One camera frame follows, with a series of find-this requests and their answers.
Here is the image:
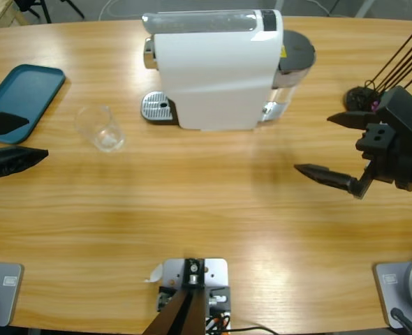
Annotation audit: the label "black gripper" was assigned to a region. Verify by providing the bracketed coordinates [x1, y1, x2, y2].
[294, 111, 412, 200]

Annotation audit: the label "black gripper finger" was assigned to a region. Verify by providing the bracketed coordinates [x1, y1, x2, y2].
[0, 111, 30, 138]
[0, 146, 49, 181]

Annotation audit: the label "clear drinking glass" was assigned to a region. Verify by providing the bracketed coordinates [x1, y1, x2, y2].
[74, 104, 126, 154]

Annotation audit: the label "silver coffee machine lever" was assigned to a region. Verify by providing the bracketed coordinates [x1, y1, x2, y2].
[142, 10, 261, 35]

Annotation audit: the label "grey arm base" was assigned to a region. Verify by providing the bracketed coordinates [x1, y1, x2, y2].
[0, 262, 24, 328]
[372, 257, 412, 329]

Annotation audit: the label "white capsule coffee machine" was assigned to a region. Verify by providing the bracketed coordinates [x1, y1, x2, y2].
[141, 8, 286, 133]

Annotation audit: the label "teal plastic tray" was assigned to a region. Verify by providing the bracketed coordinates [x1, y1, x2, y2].
[0, 64, 67, 146]

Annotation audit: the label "black capsule holder with rods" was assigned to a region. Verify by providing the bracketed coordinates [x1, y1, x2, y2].
[344, 22, 412, 114]

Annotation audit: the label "clear water tank dark lid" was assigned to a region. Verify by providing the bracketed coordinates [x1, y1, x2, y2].
[271, 29, 317, 123]

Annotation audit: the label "black tripod legs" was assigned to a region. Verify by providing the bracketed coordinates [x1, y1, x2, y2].
[15, 0, 85, 24]

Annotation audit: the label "metal drip tray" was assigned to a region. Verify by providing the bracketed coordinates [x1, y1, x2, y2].
[141, 91, 179, 126]

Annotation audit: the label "white paper tab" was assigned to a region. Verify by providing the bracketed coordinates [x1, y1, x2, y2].
[143, 264, 164, 283]

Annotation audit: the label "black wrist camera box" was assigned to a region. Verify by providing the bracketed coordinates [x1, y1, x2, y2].
[376, 85, 412, 140]

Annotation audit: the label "white floor cable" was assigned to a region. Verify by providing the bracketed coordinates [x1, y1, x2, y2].
[99, 0, 144, 20]

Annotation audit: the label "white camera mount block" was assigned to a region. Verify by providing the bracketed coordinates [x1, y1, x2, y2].
[156, 258, 232, 335]

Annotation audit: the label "black base cable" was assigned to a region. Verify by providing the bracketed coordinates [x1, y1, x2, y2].
[390, 307, 412, 335]

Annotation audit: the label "dark camera post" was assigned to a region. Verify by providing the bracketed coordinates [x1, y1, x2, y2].
[142, 258, 207, 335]

